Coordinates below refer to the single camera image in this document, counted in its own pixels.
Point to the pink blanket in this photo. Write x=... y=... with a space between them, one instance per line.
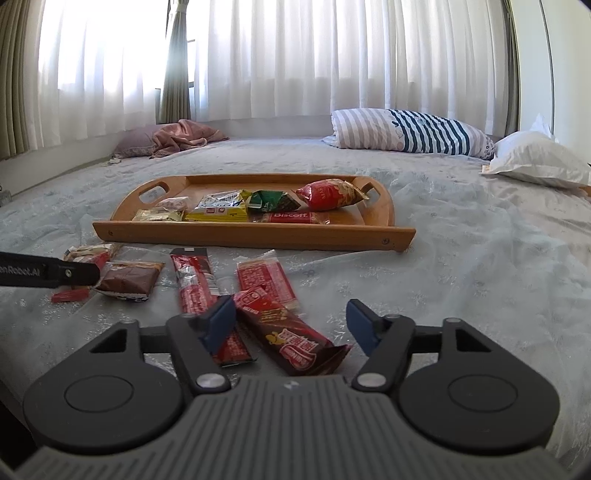
x=184 y=136

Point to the white pillow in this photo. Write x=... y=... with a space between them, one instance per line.
x=535 y=159

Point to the beige black snack packet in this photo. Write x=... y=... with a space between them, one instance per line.
x=127 y=279

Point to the clear cream cookie packet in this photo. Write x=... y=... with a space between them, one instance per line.
x=92 y=253

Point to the red biscuit packet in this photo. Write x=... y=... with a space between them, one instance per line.
x=291 y=218

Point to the green drape curtain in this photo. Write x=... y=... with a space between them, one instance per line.
x=175 y=69
x=18 y=78
x=512 y=69

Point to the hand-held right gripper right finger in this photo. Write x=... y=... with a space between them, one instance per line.
x=362 y=323

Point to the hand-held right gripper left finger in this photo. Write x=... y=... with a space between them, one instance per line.
x=219 y=325

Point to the green snack packet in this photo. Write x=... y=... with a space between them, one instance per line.
x=272 y=201

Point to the pink small packet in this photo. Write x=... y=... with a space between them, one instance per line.
x=69 y=294

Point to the brown stick snack packet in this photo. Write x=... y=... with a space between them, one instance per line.
x=286 y=337

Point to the red long stick packet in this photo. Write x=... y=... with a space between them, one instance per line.
x=194 y=281

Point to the striped folded duvet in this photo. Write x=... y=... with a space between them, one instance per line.
x=406 y=131

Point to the yellow cracker packet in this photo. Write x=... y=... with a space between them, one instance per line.
x=214 y=210

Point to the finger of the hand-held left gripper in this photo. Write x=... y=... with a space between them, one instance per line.
x=78 y=274

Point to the wooden tray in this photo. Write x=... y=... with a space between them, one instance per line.
x=231 y=236

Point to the purple pillow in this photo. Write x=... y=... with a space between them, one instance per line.
x=134 y=141

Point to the red puffed snack bag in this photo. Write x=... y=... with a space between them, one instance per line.
x=330 y=194

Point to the gold packet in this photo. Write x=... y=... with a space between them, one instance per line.
x=157 y=215

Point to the white sheer curtain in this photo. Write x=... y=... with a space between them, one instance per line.
x=101 y=69
x=346 y=55

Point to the white red-print small packet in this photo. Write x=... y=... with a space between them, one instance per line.
x=173 y=201

